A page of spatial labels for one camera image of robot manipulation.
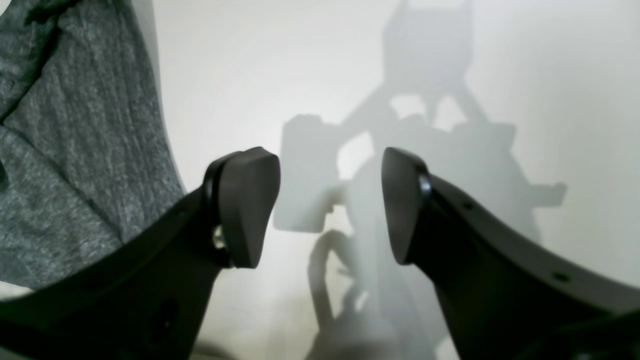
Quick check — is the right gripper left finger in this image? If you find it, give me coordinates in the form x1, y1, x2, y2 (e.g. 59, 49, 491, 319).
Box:
1, 146, 281, 360

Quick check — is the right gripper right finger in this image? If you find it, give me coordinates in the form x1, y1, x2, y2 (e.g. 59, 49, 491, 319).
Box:
381, 147, 640, 360

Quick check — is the grey long-sleeve T-shirt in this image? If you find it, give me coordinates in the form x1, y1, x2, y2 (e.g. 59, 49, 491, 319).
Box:
0, 0, 185, 290

